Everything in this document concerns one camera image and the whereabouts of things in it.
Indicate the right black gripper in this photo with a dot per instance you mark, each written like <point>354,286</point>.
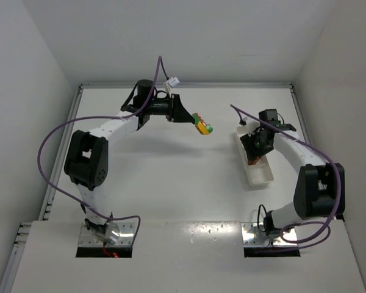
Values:
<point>255,141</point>

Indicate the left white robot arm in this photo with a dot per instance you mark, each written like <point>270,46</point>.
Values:
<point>87,160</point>

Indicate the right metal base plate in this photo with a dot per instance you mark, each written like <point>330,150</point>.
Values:
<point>253,236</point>

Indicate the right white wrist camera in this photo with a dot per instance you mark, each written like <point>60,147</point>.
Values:
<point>249,123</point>

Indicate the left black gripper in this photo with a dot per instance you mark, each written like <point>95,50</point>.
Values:
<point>174,108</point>

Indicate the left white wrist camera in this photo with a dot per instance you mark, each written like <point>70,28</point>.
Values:
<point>170,84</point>

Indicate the aluminium frame rail left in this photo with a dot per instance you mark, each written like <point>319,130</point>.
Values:
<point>24,227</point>

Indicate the white divided plastic tray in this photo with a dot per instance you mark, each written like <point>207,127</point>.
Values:
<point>260,174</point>

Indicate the brown lego brick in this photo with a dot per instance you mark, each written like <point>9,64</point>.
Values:
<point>197,118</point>

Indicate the aluminium frame rail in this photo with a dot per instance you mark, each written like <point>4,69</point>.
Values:
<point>293,94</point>
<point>24,227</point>

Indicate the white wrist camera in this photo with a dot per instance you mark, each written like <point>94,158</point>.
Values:
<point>249,123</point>
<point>170,84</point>

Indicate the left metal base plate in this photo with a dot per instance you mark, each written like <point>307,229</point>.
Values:
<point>125,235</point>

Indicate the metal base plate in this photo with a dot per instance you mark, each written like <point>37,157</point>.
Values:
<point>125,235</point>
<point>253,236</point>

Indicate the yellow lego brick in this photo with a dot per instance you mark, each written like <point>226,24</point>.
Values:
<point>201,127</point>

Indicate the aluminium frame rail right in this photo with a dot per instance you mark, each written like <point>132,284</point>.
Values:
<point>293,94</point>

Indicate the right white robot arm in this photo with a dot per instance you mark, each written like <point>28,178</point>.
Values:
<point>320,185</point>

